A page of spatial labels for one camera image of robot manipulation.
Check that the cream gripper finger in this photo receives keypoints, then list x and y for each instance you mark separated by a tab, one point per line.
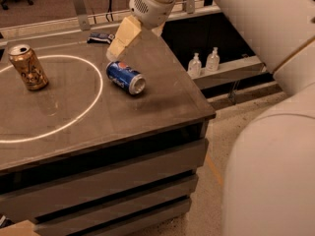
127	32
158	30

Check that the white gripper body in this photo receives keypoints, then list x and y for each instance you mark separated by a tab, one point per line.
152	11

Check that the blue pepsi can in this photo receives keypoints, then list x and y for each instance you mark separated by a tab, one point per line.
126	77

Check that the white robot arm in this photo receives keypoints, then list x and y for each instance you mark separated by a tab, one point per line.
269	180

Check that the gold soda can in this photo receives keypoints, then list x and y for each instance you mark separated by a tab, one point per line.
26	63

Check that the left clear sanitizer bottle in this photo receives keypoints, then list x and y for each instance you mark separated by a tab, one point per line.
194	66

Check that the clear sanitizer bottle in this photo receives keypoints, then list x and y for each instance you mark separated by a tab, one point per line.
194	66
213	60

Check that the right clear sanitizer bottle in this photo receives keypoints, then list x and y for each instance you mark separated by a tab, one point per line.
213	60

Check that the grey metal shelf ledge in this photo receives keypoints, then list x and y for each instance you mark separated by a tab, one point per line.
231	71

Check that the metal railing frame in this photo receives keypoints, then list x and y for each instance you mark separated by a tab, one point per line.
49	16

